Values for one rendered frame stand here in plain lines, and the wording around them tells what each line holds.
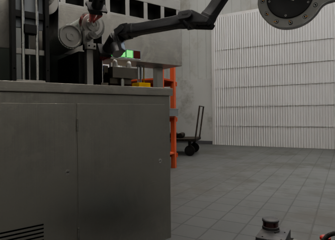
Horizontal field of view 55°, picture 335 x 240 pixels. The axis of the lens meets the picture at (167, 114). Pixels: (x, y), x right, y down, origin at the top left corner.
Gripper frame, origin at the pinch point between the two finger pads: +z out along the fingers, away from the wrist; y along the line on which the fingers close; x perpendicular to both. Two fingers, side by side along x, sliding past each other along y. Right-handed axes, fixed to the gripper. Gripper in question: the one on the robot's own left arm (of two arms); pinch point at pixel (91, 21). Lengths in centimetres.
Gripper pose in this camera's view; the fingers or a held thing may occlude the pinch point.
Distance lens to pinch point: 182.4
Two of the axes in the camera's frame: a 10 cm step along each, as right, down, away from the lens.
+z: -4.3, 6.2, 6.6
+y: 8.2, -0.5, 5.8
